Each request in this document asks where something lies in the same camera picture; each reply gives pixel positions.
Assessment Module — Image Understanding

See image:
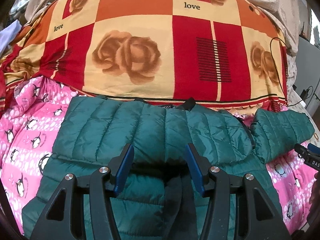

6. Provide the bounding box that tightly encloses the lavender garment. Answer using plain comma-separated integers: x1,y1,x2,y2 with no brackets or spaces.
0,20,22,55

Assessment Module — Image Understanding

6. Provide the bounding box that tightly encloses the red orange rose blanket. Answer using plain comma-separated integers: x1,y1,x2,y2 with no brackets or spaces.
1,0,287,113

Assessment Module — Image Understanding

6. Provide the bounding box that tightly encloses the pink penguin blanket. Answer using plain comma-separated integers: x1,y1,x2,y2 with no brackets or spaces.
1,77,314,233

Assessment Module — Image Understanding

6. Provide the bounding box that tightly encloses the dark green puffer jacket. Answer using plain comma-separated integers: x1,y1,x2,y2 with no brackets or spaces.
22,96,314,239

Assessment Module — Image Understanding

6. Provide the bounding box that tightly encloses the black charger adapter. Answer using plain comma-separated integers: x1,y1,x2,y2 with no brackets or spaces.
300,89,309,100

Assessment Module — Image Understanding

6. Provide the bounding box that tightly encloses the black cable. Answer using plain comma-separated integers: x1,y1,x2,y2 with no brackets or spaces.
269,36,315,107

